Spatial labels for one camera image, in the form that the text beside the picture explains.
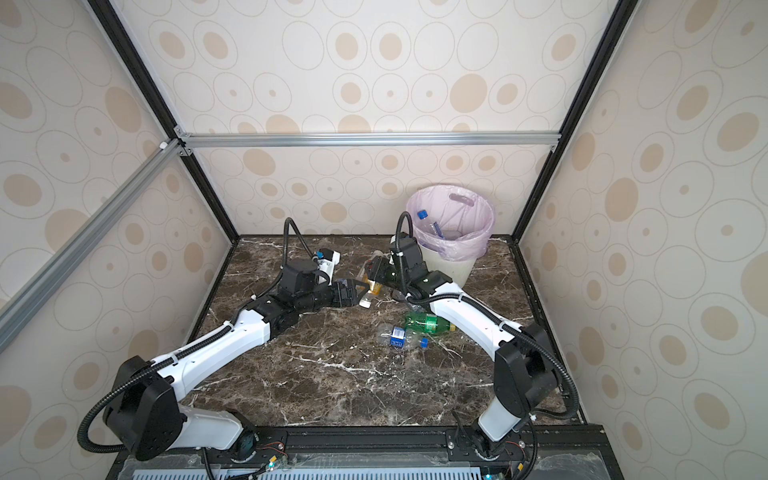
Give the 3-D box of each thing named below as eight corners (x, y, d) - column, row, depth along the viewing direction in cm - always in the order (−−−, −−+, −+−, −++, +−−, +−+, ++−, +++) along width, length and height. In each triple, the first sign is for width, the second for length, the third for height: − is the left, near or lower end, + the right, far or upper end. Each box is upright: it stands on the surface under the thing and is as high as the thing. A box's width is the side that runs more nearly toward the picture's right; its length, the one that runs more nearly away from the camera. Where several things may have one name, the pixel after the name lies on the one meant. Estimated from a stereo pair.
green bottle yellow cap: (405, 336, 95) (406, 328, 90) (405, 319, 99) (406, 310, 94) (452, 337, 95) (455, 328, 90) (450, 319, 99) (453, 311, 94)
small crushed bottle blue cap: (389, 349, 92) (389, 341, 87) (389, 335, 95) (389, 326, 90) (426, 349, 92) (428, 341, 87) (425, 335, 95) (427, 326, 91)
